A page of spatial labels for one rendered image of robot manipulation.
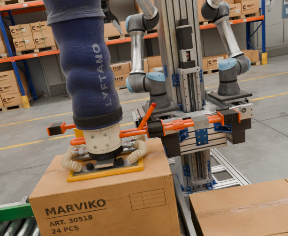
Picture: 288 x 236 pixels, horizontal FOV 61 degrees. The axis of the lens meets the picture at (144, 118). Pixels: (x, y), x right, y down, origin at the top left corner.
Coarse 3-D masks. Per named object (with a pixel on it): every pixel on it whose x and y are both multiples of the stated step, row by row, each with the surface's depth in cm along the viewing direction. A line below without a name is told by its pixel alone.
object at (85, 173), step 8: (120, 160) 110; (88, 168) 110; (104, 168) 110; (112, 168) 109; (120, 168) 108; (128, 168) 107; (136, 168) 107; (72, 176) 109; (80, 176) 107; (88, 176) 107; (96, 176) 107; (104, 176) 108
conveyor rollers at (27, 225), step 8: (176, 200) 149; (32, 216) 156; (0, 224) 152; (16, 224) 152; (24, 224) 149; (32, 224) 152; (0, 232) 149; (8, 232) 144; (24, 232) 143; (184, 232) 124
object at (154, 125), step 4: (156, 120) 120; (160, 120) 120; (148, 124) 119; (152, 124) 118; (156, 124) 117; (160, 124) 117; (148, 128) 112; (152, 128) 112; (156, 128) 112; (160, 128) 112; (164, 128) 113; (148, 132) 113; (152, 132) 113; (156, 132) 113; (160, 132) 114; (164, 132) 114; (148, 136) 114; (152, 136) 113; (156, 136) 113; (160, 136) 113
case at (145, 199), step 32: (96, 160) 125; (160, 160) 114; (32, 192) 105; (64, 192) 101; (96, 192) 102; (128, 192) 103; (160, 192) 104; (64, 224) 106; (96, 224) 107; (128, 224) 108; (160, 224) 109
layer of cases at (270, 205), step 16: (208, 192) 151; (224, 192) 148; (240, 192) 146; (256, 192) 144; (272, 192) 141; (192, 208) 144; (208, 208) 137; (224, 208) 135; (240, 208) 133; (256, 208) 131; (272, 208) 130; (208, 224) 126; (224, 224) 124; (240, 224) 123; (256, 224) 121; (272, 224) 120
